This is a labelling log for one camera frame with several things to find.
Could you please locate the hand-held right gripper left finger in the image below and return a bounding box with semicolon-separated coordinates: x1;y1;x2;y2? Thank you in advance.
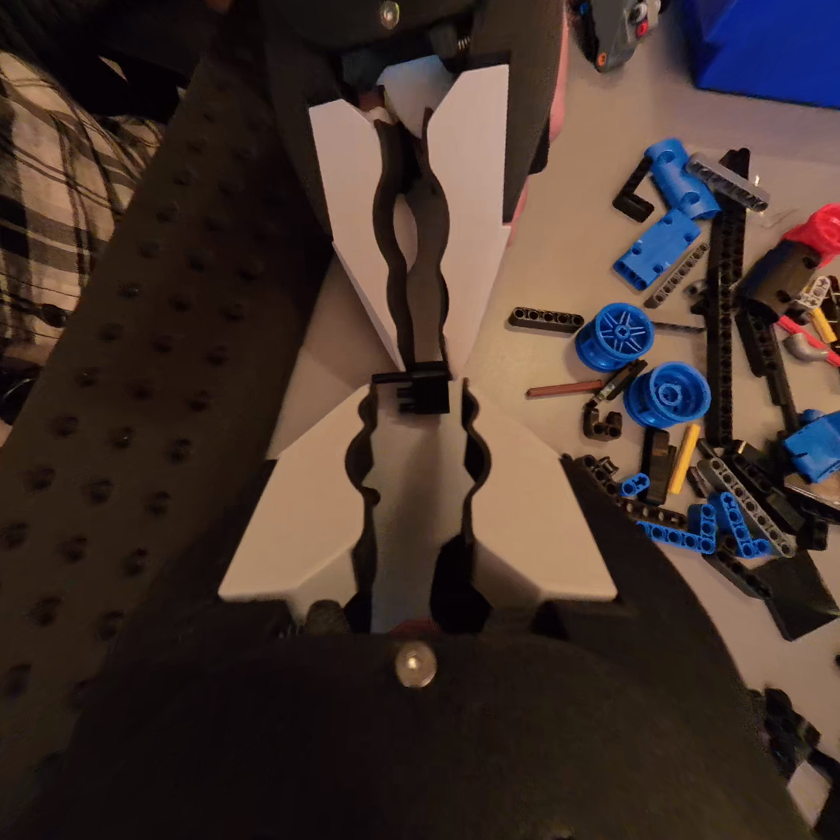
218;384;382;634

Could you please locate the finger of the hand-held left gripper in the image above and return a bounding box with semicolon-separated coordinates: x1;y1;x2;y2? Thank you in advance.
424;62;513;380
308;97;421;375

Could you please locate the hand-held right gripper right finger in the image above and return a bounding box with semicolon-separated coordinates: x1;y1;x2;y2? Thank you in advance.
430;377;619;634

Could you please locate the black connector assembly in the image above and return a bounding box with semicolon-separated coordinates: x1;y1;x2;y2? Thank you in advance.
371;361;452;416

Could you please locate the grey desk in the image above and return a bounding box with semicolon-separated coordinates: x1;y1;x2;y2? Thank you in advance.
266;0;840;840

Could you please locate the person's left hand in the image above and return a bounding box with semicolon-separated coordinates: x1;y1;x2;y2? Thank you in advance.
507;23;571;229

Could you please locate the black double connector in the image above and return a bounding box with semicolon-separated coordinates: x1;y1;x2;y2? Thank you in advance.
577;454;621;493

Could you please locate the black U-shaped connector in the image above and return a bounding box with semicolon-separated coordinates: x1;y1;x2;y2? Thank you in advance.
581;403;624;441

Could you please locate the short black straight beam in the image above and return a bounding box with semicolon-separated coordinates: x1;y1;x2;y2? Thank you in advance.
617;495;690;526

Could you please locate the black five-hole beam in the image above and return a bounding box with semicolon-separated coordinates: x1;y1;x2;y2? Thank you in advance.
507;306;586;334

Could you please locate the black rectangular brick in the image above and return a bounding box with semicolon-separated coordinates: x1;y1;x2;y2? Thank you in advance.
640;427;677;490

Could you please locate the blue L-shaped beam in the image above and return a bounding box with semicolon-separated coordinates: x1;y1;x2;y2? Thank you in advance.
637;502;718;555

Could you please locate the short black L beam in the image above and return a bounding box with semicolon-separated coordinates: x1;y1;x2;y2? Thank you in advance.
612;157;657;222

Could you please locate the black thin liftarm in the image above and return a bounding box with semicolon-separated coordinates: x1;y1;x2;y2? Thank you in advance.
587;357;649;408

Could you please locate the blue rectangular panel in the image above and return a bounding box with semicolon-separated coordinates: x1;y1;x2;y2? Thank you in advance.
612;209;703;291

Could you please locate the blue wheel rim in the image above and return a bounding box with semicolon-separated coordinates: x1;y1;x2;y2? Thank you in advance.
623;361;713;431
575;302;656;371

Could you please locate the blue curved panel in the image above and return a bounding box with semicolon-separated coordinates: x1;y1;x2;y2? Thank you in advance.
643;138;723;221

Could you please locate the blue bent short beam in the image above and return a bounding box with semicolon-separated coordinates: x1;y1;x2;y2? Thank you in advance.
715;491;775;559

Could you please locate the dark grey nine-hole beam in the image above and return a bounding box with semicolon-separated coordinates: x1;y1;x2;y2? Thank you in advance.
643;243;711;309

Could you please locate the dark grey motor block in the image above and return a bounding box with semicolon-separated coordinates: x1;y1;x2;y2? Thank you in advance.
571;0;670;72

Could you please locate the long grey beam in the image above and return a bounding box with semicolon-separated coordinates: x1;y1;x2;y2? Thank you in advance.
697;456;798;559

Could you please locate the grey seven-hole beam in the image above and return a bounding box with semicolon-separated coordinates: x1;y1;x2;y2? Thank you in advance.
686;152;770;212

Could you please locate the long black beam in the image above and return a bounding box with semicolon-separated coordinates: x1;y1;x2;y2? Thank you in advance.
705;197;749;447

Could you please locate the black square panel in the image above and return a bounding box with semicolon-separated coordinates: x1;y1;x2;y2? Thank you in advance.
751;548;840;643

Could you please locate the black eleven-hole beam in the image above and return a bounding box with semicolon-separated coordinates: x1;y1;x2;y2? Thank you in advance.
735;308;802;411

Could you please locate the blue folded panel piece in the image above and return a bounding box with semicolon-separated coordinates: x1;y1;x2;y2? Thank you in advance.
783;408;840;484

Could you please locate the black curved panel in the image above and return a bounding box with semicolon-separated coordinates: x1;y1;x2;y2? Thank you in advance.
738;239;821;316

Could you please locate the blue bin with square tag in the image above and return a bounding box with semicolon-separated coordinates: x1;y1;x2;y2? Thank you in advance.
682;0;840;109

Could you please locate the red axle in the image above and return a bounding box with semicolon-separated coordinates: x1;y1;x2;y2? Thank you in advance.
777;315;840;367

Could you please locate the red wheel rim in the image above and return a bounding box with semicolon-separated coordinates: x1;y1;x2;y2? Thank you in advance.
783;203;840;253

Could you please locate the black studded base plate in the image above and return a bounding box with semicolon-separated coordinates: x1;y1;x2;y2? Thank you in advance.
0;39;342;821

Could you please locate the black bent frame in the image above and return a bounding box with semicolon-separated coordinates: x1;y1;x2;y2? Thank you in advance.
761;686;840;782

